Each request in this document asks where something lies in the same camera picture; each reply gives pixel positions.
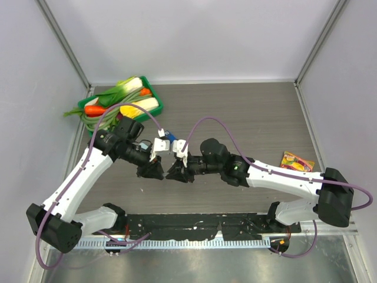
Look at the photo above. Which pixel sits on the light blue white stapler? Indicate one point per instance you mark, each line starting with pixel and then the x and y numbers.
pixel 144 145

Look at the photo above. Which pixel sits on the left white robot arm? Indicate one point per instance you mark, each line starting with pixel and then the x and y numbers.
pixel 56 220

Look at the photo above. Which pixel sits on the green long beans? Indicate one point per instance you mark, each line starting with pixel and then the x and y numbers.
pixel 111 118

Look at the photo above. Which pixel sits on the white green bok choy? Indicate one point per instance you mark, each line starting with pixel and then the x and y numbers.
pixel 121 91

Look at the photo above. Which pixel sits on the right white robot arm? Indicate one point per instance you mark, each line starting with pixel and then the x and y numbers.
pixel 325 196

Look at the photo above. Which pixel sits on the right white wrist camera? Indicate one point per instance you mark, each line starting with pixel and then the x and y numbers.
pixel 180 148

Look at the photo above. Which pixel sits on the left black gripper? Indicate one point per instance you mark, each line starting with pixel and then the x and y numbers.
pixel 152 170

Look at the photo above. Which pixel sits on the orange candy bag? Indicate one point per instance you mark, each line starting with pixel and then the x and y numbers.
pixel 293 162

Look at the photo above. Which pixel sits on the large orange carrot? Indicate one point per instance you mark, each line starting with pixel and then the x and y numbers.
pixel 94 110

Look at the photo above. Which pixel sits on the small orange carrot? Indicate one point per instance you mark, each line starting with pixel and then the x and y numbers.
pixel 145 92

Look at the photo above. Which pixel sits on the blue black stapler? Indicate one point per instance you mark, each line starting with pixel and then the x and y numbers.
pixel 170 136

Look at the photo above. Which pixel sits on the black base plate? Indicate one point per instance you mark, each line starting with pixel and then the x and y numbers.
pixel 204 226

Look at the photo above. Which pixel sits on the green plastic tray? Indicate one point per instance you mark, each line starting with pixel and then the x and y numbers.
pixel 141 118

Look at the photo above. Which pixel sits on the yellow white napa cabbage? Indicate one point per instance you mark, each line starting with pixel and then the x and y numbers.
pixel 133 112

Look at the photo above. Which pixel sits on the white slotted cable duct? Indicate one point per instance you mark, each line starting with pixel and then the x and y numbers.
pixel 216 243

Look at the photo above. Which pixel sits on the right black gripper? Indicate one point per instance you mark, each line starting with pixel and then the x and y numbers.
pixel 177 171

